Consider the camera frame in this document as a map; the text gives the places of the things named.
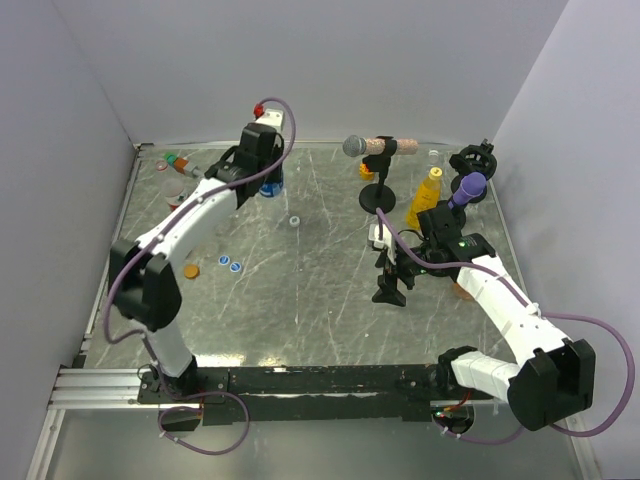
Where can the black microphone stand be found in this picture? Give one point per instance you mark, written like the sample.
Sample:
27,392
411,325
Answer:
379,195

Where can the small orange juice bottle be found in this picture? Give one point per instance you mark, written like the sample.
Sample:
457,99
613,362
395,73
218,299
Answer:
462,293

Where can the pink glitter microphone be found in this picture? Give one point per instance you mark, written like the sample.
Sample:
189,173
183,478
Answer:
355,146

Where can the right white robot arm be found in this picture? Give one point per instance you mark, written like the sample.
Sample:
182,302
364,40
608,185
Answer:
552,376

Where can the yellow toy brick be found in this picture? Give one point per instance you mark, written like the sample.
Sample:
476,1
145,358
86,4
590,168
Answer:
365,173

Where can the colourful block stack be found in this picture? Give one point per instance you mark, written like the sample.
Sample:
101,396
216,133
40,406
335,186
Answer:
184,166

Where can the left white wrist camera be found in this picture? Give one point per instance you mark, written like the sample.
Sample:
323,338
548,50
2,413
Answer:
273,118

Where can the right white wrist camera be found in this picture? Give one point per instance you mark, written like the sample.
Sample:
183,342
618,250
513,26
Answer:
379,238

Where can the black round holder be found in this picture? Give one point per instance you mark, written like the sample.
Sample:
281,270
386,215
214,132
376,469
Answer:
474,158

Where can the blue label water bottle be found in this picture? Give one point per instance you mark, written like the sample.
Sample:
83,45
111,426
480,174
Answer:
273,184

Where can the tall yellow juice bottle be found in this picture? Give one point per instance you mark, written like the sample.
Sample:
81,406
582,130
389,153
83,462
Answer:
426,197

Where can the purple microphone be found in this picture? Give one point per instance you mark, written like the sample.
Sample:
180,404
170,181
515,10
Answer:
471,188

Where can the red label clear bottle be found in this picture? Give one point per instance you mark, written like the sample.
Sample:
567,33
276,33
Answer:
174,192

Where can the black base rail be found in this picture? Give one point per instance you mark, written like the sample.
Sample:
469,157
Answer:
308,393

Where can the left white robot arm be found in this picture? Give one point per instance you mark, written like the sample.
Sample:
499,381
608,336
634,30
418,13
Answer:
142,273

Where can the clear bottle at back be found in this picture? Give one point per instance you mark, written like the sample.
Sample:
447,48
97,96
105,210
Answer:
434,158

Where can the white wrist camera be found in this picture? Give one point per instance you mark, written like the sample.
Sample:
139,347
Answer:
273,118
379,238

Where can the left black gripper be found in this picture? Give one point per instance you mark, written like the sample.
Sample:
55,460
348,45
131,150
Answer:
277,174

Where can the orange bottle cap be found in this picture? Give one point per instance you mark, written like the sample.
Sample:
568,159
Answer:
191,271

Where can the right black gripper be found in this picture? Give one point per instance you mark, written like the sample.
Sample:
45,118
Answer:
387,292

